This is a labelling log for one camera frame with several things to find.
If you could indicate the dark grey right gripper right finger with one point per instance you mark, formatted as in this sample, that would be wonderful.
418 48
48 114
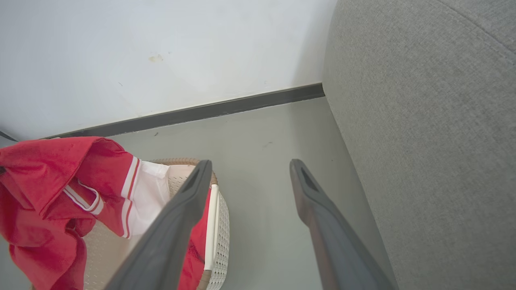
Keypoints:
334 245

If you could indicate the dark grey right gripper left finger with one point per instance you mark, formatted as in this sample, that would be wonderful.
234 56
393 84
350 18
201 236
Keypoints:
169 237

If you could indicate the red and white garment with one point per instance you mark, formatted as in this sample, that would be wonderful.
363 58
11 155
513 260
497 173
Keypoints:
44 177

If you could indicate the cream perforated laundry basket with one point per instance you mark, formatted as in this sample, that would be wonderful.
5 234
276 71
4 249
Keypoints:
222 225

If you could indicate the dark baseboard strip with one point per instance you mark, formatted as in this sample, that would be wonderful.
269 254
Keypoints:
201 111

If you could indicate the grey fabric sofa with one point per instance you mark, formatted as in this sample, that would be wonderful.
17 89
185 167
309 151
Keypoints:
435 141

